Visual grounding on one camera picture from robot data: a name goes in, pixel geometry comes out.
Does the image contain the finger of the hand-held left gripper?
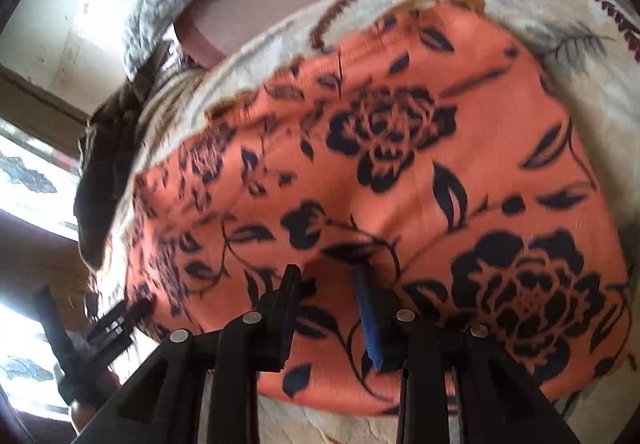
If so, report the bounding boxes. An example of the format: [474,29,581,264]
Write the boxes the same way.
[33,283,77,366]
[86,297,157,361]

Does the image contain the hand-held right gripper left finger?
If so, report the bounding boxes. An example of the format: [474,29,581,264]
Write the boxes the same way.
[70,264,302,444]

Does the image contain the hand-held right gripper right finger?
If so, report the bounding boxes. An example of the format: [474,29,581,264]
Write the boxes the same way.
[351,266,559,444]

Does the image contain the orange floral blouse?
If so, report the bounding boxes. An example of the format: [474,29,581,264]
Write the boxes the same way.
[122,0,633,420]

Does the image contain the person's left hand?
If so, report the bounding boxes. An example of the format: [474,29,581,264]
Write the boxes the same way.
[69,399,102,431]

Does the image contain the wooden stained glass door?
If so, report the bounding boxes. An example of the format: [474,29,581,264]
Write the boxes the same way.
[0,59,108,444]

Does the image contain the brown fuzzy garment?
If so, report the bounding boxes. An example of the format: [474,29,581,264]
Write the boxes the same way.
[72,44,173,270]

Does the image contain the cream leaf print blanket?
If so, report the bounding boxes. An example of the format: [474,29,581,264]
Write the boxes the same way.
[97,0,640,444]

